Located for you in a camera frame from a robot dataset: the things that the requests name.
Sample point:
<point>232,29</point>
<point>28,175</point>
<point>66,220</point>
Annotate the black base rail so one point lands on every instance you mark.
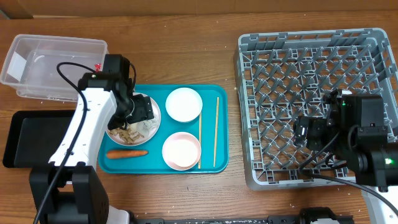
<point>312,215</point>

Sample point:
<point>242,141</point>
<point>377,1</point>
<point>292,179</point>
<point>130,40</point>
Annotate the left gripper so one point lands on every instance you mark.
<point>143,110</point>

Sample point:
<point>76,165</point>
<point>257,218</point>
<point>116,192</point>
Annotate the peanut shells pile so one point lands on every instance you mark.
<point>125,136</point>

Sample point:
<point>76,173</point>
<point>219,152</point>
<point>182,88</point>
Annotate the orange carrot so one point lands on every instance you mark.
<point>122,154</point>

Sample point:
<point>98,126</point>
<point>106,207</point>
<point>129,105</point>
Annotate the white round plate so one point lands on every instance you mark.
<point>152,132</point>

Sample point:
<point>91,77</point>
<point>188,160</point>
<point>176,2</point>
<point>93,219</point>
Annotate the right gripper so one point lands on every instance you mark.
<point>314,128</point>

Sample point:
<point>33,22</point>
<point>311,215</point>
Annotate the pink bowl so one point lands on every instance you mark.
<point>181,151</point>

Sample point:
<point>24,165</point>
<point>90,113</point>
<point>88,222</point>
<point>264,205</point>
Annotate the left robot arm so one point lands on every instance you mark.
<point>68,189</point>

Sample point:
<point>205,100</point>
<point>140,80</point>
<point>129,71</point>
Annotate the red snack wrapper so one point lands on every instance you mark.
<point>98,67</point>

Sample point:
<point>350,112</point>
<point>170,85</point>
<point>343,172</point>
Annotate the grey dishwasher rack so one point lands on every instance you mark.
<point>284,75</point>

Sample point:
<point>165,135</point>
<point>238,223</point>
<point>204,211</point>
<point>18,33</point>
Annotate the white bowl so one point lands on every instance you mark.
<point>184,104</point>

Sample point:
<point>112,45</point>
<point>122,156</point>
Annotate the clear plastic bin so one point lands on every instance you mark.
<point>30,66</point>

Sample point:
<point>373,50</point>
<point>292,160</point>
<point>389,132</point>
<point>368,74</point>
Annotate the black tray bin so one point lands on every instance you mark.
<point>34,136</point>

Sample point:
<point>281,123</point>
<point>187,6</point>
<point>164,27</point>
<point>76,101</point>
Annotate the teal serving tray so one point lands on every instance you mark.
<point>153,162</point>

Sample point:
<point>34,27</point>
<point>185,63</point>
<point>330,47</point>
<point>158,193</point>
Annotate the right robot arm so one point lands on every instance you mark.
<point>354,132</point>

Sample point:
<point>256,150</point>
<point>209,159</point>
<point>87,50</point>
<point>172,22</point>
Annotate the white tissue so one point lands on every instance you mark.
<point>146,126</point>

